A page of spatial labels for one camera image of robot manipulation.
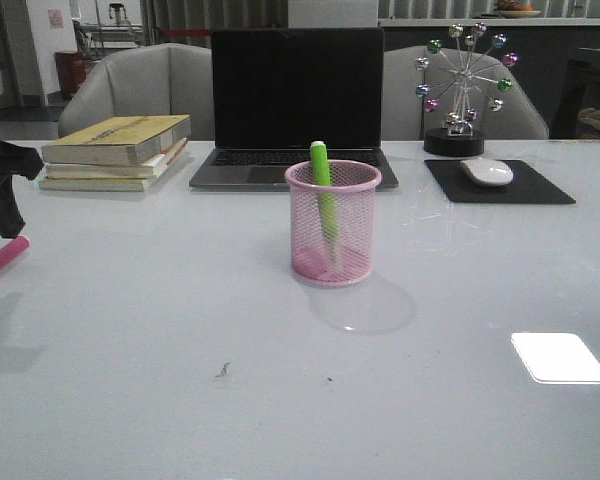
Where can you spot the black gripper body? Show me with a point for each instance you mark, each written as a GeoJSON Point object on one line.
{"type": "Point", "coordinates": [14, 160]}

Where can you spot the pink marker pen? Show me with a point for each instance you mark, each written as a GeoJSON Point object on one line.
{"type": "Point", "coordinates": [12, 250]}

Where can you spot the green marker pen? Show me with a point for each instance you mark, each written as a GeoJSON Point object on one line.
{"type": "Point", "coordinates": [322, 175]}

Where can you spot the pink mesh pen holder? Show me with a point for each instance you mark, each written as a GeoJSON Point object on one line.
{"type": "Point", "coordinates": [354, 185]}

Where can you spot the bottom yellow book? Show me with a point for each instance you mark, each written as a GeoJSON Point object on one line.
{"type": "Point", "coordinates": [103, 184]}

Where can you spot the yellow book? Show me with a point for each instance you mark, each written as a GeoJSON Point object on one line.
{"type": "Point", "coordinates": [119, 141]}
{"type": "Point", "coordinates": [103, 184]}

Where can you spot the yellow top book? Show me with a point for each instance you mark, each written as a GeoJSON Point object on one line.
{"type": "Point", "coordinates": [119, 141]}

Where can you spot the red bin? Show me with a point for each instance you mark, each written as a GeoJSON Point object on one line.
{"type": "Point", "coordinates": [71, 71]}

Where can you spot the metal trolley table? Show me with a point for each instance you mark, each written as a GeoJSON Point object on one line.
{"type": "Point", "coordinates": [96, 41]}

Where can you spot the left grey armchair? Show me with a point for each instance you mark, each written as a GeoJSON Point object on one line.
{"type": "Point", "coordinates": [162, 79]}

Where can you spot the grey armchair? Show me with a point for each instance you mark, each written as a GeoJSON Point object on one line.
{"type": "Point", "coordinates": [162, 79]}
{"type": "Point", "coordinates": [504, 116]}

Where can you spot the red barrier belt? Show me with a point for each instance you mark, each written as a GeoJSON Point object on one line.
{"type": "Point", "coordinates": [185, 32]}

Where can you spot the grey laptop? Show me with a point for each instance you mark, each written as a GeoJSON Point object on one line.
{"type": "Point", "coordinates": [276, 90]}

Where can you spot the right grey armchair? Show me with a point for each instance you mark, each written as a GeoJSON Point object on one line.
{"type": "Point", "coordinates": [504, 116]}

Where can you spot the ferris wheel desk toy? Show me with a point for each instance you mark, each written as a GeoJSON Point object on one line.
{"type": "Point", "coordinates": [457, 135]}

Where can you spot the white computer mouse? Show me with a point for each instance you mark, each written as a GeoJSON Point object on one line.
{"type": "Point", "coordinates": [487, 172]}

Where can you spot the black mouse pad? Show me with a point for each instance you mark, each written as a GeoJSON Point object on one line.
{"type": "Point", "coordinates": [528, 187]}

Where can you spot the fruit bowl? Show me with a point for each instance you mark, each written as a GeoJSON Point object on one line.
{"type": "Point", "coordinates": [515, 10]}

